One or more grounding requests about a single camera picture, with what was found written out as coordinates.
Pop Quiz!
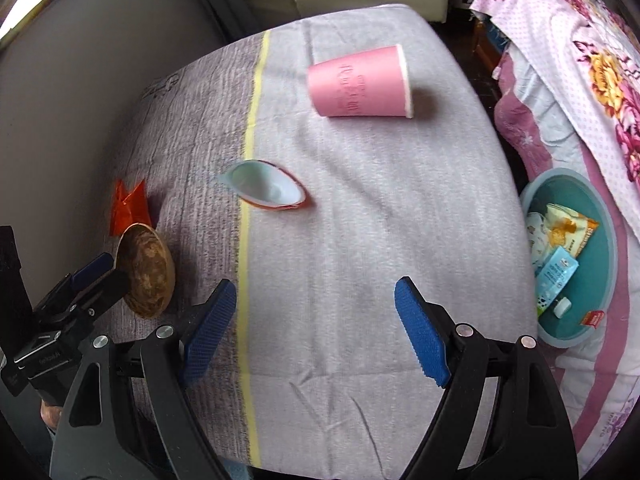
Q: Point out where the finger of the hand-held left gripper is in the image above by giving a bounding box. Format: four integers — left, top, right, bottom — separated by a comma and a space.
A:
32, 252, 115, 316
50, 270, 130, 323

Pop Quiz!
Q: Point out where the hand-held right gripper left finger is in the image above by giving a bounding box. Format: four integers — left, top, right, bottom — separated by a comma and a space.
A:
50, 279, 238, 480

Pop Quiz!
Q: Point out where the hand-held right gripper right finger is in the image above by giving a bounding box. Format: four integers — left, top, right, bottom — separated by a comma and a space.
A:
394, 276, 576, 480

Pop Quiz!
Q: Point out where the brown round bowl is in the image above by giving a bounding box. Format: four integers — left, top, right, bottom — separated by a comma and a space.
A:
114, 223, 177, 319

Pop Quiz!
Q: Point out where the teal plastic bin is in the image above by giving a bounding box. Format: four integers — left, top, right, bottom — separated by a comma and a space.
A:
520, 167, 621, 350

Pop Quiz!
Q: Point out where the orange plastic wrapper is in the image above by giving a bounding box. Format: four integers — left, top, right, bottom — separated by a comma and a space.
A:
109, 178, 153, 236

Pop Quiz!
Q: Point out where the grey cloth with yellow stripe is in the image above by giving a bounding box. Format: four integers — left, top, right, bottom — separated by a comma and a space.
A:
107, 4, 541, 480

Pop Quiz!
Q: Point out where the blue white milk carton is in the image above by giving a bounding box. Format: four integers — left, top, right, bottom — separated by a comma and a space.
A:
535, 247, 580, 317

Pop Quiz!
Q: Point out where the white patterned packet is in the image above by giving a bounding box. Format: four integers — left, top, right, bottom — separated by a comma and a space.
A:
525, 212, 551, 267

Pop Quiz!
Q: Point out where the crushed red white cup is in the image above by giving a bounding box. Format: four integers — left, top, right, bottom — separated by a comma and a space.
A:
217, 160, 307, 211

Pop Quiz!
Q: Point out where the yellow snack packet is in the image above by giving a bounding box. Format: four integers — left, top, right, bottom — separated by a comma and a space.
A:
542, 203, 599, 256

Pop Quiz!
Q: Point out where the white mauve quilt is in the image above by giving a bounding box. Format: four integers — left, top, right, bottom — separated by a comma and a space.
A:
492, 50, 640, 480

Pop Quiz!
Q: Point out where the pink paper cup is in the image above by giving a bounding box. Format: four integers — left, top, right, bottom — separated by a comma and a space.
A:
306, 44, 416, 120

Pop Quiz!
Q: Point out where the pink floral sheet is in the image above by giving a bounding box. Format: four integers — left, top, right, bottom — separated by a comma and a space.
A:
470, 0, 640, 201

